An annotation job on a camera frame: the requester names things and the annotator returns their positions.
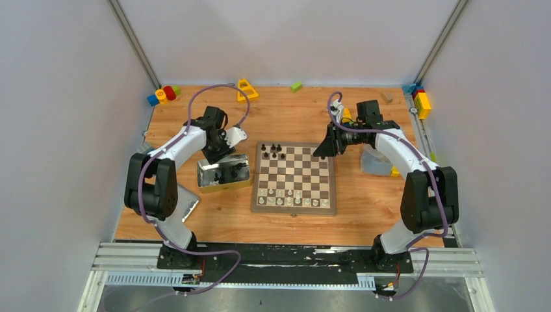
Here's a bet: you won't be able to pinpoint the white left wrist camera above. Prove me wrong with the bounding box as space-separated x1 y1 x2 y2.
224 126 248 148

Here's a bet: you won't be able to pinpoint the green block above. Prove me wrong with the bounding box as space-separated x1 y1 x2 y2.
290 81 303 92

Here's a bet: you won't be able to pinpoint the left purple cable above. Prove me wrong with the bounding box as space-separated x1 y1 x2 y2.
136 84 251 298

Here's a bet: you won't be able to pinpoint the silver tin lid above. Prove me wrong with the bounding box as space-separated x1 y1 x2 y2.
175 184 201 223

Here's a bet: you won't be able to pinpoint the brown wooden block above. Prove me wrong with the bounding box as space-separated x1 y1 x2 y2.
381 92 394 103

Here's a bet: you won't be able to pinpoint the yellow triangle toy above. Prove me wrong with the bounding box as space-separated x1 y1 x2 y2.
237 79 259 103

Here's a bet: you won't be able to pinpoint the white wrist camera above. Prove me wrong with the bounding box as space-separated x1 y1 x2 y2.
224 126 248 148
330 99 345 123

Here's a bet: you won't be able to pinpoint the gold metal tin box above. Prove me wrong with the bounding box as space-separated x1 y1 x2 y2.
197 153 253 194

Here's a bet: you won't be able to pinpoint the wooden chess board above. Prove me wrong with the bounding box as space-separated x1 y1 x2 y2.
251 141 337 216

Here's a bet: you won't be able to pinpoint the purple cable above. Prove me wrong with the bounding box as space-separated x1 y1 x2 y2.
326 91 451 301
136 84 251 298

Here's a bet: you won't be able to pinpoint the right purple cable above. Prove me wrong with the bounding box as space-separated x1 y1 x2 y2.
326 91 451 301

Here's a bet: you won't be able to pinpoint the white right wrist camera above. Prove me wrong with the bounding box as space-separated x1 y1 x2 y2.
330 99 345 123

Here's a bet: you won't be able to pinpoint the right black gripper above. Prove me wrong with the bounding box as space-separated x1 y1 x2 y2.
313 120 365 157

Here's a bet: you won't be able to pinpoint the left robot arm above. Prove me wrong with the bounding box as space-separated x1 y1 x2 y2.
123 106 248 268

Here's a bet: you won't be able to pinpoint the colourful round blocks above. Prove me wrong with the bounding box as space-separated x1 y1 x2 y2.
146 85 181 107

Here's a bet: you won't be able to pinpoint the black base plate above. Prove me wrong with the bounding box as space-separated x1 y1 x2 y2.
157 242 413 285

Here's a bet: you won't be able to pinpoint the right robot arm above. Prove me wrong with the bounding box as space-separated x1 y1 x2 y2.
313 99 459 272

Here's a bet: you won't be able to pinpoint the stacked colourful bricks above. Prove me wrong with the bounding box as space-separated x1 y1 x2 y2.
402 84 432 120

